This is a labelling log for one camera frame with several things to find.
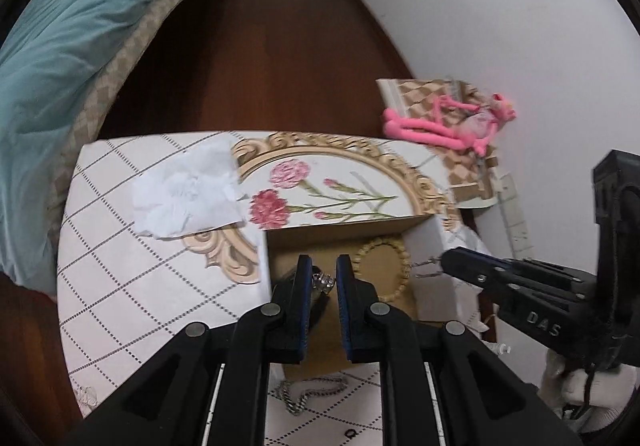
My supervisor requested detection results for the pink plush toy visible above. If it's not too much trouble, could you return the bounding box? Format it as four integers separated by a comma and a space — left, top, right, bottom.
382, 93, 517, 157

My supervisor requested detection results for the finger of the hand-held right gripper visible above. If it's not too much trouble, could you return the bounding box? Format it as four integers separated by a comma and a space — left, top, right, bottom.
442, 248, 599, 307

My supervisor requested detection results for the silver gemstone ring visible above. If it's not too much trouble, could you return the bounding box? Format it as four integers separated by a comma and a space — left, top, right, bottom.
312, 272, 337, 297

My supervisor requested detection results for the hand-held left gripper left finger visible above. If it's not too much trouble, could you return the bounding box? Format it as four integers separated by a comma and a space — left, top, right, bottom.
61, 254, 313, 446

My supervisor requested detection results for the person's right hand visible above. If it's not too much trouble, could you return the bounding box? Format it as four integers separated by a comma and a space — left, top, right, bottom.
541, 350, 640, 427

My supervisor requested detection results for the silver chain necklace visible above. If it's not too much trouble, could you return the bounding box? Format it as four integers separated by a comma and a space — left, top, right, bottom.
276, 375, 348, 416

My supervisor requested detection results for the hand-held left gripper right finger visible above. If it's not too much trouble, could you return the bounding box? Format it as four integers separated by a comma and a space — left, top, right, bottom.
336, 254, 585, 446

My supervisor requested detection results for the brown cardboard box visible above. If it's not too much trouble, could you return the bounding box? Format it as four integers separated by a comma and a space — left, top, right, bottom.
266, 215, 430, 369

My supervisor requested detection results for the wooden bead bracelet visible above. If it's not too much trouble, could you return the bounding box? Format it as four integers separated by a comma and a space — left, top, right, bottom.
354, 236, 412, 303

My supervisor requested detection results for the thin silver earring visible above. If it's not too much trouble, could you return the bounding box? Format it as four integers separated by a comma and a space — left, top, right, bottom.
413, 258, 447, 279

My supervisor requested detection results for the teal blanket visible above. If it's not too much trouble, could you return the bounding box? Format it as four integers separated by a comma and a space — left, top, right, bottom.
0, 0, 217, 287

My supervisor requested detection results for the clear plastic piece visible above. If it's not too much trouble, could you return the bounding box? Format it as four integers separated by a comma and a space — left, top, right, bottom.
74, 386, 99, 411

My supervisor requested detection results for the crumpled white tissue paper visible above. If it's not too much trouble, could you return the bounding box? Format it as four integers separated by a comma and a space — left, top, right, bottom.
131, 144, 247, 241

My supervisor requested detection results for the floral grid tablecloth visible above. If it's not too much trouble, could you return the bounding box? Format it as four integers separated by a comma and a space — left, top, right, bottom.
56, 130, 493, 446

